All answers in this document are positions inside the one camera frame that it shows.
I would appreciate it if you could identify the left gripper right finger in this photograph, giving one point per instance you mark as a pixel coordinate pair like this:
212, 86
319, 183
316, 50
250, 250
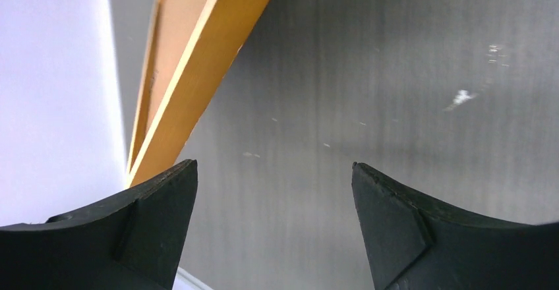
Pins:
416, 241

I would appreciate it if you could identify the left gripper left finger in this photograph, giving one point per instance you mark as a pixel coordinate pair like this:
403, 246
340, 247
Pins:
130, 240

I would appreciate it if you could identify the orange wooden picture frame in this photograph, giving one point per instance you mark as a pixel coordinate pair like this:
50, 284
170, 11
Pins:
220, 32

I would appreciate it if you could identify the brown cardboard backing board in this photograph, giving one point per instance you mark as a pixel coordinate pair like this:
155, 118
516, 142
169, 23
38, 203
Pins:
174, 23

